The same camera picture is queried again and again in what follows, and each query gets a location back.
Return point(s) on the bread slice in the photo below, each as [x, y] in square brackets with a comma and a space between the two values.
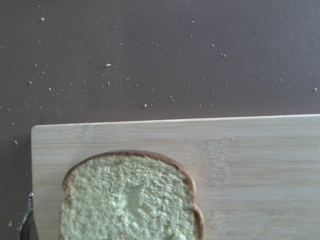
[129, 195]

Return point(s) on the wooden cutting board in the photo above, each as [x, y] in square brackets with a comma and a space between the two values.
[257, 178]

